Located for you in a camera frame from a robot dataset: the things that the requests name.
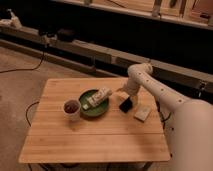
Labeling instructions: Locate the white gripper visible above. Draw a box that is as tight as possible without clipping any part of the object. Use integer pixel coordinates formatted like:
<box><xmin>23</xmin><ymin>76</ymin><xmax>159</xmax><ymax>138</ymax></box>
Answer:
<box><xmin>116</xmin><ymin>88</ymin><xmax>138</xmax><ymax>105</ymax></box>

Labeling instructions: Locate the black eraser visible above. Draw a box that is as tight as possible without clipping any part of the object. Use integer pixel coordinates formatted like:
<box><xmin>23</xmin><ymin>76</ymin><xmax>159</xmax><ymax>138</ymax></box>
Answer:
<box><xmin>119</xmin><ymin>98</ymin><xmax>133</xmax><ymax>113</ymax></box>

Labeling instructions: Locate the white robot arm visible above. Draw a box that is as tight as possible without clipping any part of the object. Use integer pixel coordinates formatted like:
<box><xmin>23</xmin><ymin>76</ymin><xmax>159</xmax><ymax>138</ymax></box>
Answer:
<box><xmin>119</xmin><ymin>63</ymin><xmax>213</xmax><ymax>171</ymax></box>

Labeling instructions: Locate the white sponge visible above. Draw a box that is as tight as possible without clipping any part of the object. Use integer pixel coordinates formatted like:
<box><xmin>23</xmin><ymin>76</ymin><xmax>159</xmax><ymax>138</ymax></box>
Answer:
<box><xmin>134</xmin><ymin>106</ymin><xmax>151</xmax><ymax>122</ymax></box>

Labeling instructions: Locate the green plate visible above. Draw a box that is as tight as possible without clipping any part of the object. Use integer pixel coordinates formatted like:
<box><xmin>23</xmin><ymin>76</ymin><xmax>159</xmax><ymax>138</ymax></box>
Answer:
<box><xmin>79</xmin><ymin>89</ymin><xmax>109</xmax><ymax>118</ymax></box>

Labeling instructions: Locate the wooden table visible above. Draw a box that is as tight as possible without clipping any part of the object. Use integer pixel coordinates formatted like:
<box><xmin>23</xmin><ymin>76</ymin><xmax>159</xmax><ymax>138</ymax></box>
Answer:
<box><xmin>19</xmin><ymin>78</ymin><xmax>170</xmax><ymax>163</ymax></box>

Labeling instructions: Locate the white cup with brown contents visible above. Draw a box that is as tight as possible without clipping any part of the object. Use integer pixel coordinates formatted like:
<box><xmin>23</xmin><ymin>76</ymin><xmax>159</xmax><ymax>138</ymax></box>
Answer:
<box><xmin>63</xmin><ymin>100</ymin><xmax>81</xmax><ymax>121</ymax></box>

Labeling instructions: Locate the dark box on ledge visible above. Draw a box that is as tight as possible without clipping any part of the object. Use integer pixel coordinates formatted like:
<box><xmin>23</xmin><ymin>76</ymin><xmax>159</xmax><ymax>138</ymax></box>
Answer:
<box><xmin>57</xmin><ymin>29</ymin><xmax>75</xmax><ymax>42</ymax></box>

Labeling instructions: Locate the white object on ledge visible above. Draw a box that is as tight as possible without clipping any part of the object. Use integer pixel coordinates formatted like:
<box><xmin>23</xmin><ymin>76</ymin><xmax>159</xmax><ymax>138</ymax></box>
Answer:
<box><xmin>0</xmin><ymin>9</ymin><xmax>22</xmax><ymax>29</ymax></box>

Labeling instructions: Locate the black cable at table right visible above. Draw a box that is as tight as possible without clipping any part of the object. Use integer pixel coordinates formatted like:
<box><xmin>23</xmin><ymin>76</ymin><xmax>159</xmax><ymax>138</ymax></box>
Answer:
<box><xmin>155</xmin><ymin>101</ymin><xmax>172</xmax><ymax>129</ymax></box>

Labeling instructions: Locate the black cable on floor left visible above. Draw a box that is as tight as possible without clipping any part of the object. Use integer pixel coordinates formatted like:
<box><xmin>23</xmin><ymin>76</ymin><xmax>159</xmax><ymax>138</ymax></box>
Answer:
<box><xmin>0</xmin><ymin>46</ymin><xmax>46</xmax><ymax>75</ymax></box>

